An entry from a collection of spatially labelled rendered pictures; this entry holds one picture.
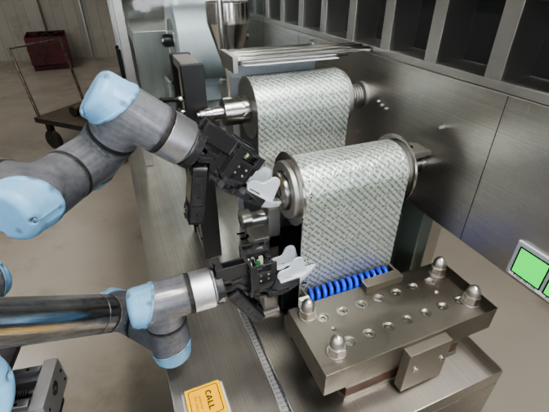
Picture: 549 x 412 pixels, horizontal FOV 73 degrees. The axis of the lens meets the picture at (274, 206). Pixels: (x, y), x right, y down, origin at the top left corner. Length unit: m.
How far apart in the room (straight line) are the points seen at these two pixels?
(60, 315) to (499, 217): 0.77
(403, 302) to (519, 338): 1.61
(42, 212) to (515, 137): 0.71
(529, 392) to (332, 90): 1.71
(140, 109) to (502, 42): 0.58
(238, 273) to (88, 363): 1.54
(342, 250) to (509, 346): 1.64
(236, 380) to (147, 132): 0.53
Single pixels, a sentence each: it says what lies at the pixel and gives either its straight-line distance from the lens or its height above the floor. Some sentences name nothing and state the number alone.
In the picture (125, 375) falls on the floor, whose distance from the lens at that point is 2.05.
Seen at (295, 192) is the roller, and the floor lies 1.27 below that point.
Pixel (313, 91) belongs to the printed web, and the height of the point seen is 1.38.
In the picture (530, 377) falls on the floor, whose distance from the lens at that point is 2.27.
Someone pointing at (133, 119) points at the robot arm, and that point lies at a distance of 0.55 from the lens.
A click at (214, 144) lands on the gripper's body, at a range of 0.60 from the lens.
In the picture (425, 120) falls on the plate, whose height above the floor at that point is 1.34.
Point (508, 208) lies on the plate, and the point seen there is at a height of 1.26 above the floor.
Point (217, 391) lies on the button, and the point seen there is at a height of 0.92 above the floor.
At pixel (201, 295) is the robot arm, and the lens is 0.69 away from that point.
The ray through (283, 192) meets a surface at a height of 1.26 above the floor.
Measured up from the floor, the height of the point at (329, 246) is 1.13.
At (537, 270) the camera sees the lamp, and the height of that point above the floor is 1.19.
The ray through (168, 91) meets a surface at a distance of 1.61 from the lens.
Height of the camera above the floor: 1.61
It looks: 32 degrees down
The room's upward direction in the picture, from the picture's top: straight up
